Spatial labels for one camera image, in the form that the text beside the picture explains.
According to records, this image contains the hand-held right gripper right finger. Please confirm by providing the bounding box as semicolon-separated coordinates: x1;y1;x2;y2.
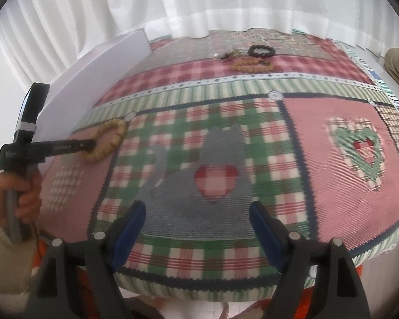
249;201;373;319

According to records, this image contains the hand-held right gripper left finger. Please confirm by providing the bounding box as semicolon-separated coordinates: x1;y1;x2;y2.
27;201;147;319

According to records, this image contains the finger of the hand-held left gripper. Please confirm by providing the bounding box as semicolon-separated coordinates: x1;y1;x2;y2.
48;139;98;157

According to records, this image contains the white cardboard box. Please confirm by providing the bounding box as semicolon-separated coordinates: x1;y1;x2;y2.
35;28;151;140

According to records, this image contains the person's left forearm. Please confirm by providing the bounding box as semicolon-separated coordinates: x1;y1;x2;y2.
0;203;38;293

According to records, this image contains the person's left hand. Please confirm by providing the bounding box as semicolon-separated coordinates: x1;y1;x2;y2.
0;169;43;225

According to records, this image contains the orange seat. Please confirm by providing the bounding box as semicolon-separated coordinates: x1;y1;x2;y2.
30;226;399;319

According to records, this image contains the patchwork checked cloth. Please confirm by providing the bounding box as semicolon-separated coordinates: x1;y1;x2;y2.
36;28;399;303

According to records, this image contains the small metal charm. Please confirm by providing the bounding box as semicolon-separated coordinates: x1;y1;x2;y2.
215;49;242;63

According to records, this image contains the black hair scrunchie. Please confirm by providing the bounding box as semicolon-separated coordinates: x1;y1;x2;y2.
248;44;275;59

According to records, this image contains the white curtain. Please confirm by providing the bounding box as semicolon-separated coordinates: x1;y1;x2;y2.
0;0;399;107

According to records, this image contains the tan wooden bead bracelet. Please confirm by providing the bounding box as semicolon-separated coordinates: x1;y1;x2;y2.
231;58;274;73

